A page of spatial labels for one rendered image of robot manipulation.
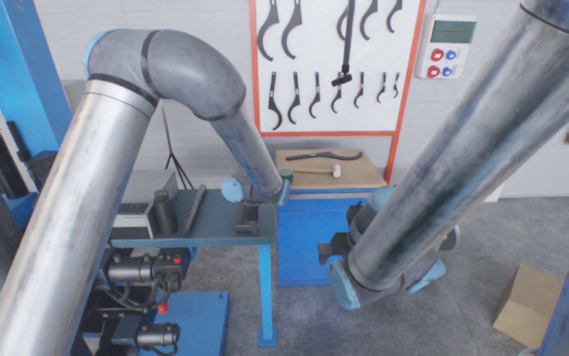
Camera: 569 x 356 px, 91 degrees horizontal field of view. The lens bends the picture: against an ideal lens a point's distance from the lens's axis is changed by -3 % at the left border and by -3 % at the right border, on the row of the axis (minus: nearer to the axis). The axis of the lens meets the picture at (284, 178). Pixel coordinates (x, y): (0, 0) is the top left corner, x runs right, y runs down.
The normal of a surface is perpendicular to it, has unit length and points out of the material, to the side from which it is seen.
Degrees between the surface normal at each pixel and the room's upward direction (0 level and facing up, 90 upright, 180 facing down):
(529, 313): 90
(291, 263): 90
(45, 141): 90
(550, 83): 102
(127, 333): 0
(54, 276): 61
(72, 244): 70
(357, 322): 0
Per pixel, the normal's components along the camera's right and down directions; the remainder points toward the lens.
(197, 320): 0.00, -0.87
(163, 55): 0.03, 0.07
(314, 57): 0.04, 0.49
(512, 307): -0.69, 0.35
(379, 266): -0.56, 0.57
